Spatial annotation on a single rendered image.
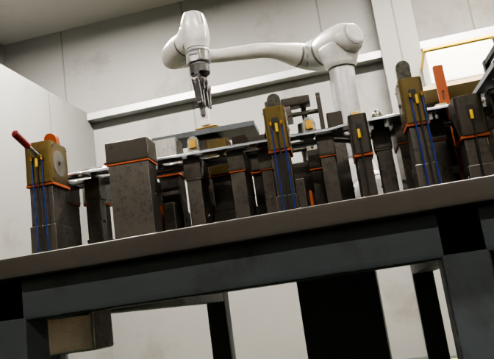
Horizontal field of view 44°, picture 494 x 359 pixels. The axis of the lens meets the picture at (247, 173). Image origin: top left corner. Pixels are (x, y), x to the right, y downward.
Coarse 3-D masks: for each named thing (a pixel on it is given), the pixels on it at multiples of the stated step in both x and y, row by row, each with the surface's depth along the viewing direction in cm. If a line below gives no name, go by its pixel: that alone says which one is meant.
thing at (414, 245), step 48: (288, 240) 109; (336, 240) 107; (384, 240) 105; (432, 240) 103; (480, 240) 101; (0, 288) 120; (48, 288) 117; (96, 288) 115; (144, 288) 113; (192, 288) 111; (240, 288) 109; (432, 288) 239; (480, 288) 100; (0, 336) 118; (48, 336) 124; (96, 336) 142; (432, 336) 236; (480, 336) 99
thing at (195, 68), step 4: (192, 64) 224; (196, 64) 223; (200, 64) 223; (204, 64) 224; (208, 64) 226; (192, 68) 224; (196, 68) 223; (200, 68) 223; (204, 68) 223; (208, 68) 225; (192, 72) 224; (196, 72) 223; (200, 72) 224; (204, 72) 224; (208, 72) 225; (192, 76) 226; (200, 76) 223; (204, 76) 227; (200, 80) 222; (200, 84) 223
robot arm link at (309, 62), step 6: (306, 42) 255; (306, 48) 252; (306, 54) 251; (312, 54) 250; (306, 60) 252; (312, 60) 251; (300, 66) 255; (306, 66) 255; (312, 66) 254; (318, 66) 253
